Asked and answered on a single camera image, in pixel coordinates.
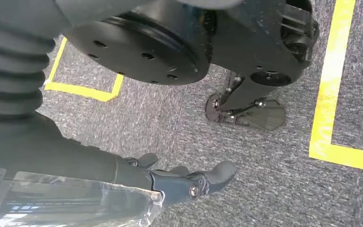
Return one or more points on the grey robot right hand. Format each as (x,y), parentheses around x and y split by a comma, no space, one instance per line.
(59,175)

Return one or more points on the yellow floor tape square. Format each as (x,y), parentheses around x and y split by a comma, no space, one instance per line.
(81,91)
(328,94)

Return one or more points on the robot right leg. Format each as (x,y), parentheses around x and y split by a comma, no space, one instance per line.
(137,53)

